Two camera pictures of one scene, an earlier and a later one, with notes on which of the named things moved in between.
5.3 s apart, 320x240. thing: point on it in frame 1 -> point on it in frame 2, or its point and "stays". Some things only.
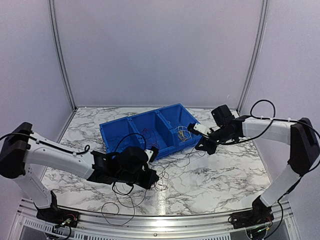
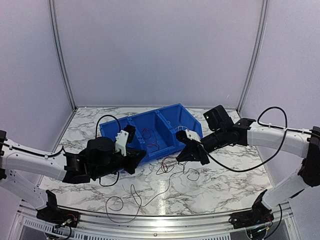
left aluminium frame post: x=55 y=30 stays
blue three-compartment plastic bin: x=166 y=128 stays
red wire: x=154 y=135 -> x=191 y=175
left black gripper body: x=146 y=183 -> x=132 y=156
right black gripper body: x=211 y=149 -> x=203 y=157
